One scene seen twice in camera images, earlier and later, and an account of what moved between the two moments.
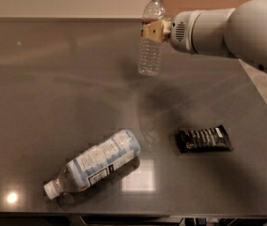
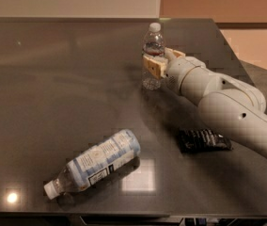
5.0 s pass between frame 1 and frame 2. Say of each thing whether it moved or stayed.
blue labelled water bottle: stayed
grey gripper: moved
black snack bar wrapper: stayed
